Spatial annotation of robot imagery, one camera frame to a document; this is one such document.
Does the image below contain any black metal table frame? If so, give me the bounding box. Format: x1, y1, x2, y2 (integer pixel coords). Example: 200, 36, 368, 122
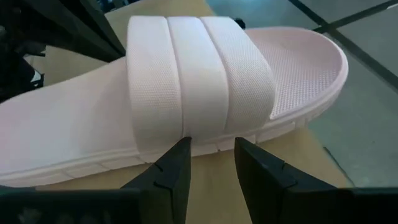
23, 0, 127, 63

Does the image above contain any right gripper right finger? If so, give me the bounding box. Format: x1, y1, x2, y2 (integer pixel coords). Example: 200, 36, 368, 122
234, 136, 340, 224

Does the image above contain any pink slide sandal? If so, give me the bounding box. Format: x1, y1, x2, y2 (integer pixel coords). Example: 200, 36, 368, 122
0, 15, 349, 188

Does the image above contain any wooden shelf with black frame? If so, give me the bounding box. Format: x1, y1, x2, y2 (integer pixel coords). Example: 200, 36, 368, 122
30, 0, 354, 224

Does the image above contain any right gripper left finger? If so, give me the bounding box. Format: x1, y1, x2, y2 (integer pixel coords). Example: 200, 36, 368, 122
121, 136, 192, 224

